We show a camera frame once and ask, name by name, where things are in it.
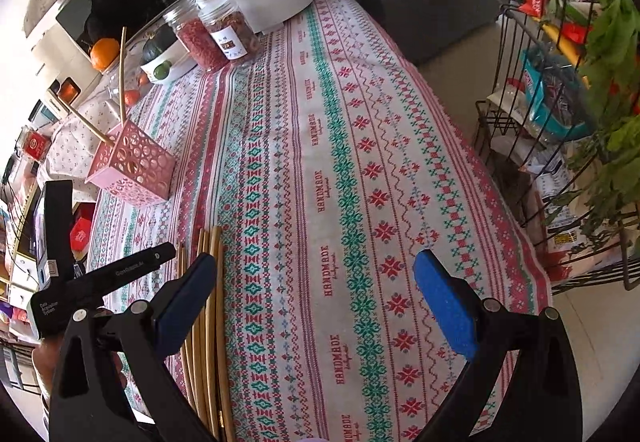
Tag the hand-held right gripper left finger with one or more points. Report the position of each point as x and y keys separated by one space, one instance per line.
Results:
x=185 y=302

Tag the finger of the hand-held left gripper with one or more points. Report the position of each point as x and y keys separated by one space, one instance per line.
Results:
x=135 y=264

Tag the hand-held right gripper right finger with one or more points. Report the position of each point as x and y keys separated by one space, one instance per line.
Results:
x=445 y=307

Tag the bundle of wooden chopsticks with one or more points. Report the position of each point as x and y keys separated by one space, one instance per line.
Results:
x=205 y=387

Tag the pink perforated chopstick holder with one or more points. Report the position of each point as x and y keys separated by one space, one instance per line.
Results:
x=135 y=162

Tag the wooden chopstick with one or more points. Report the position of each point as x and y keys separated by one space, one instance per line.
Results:
x=122 y=72
x=85 y=122

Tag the person's left hand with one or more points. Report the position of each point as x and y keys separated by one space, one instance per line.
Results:
x=46 y=364

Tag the red cardboard box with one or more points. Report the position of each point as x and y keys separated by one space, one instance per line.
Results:
x=81 y=234

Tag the red tin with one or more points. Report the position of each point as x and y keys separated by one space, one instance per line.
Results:
x=37 y=145

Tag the small-print floral cloth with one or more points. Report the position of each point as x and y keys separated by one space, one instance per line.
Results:
x=75 y=142

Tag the white plastic bag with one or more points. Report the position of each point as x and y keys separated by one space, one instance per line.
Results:
x=575 y=247

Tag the small tangerine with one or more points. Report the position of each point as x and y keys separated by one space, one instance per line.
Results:
x=143 y=79
x=131 y=97

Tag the patterned woven tablecloth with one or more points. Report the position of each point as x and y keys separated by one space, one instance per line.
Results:
x=325 y=172

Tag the beige kitchen appliance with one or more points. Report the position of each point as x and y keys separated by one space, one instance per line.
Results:
x=55 y=62

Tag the green lime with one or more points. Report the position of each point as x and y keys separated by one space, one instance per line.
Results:
x=161 y=71

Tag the large orange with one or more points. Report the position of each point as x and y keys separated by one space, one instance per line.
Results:
x=105 y=55

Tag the white bowl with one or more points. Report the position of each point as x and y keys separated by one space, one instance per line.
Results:
x=177 y=65

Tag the dark green squash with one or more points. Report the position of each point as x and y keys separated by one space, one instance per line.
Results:
x=157 y=47

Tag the glass jar of red berries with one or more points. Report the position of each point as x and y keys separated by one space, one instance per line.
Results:
x=200 y=42

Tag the blue snack packet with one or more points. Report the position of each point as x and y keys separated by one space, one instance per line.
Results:
x=545 y=92

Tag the labelled glass jar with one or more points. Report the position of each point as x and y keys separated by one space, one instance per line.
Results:
x=230 y=32

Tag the green leafy vegetables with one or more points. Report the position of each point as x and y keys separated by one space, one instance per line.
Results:
x=615 y=22

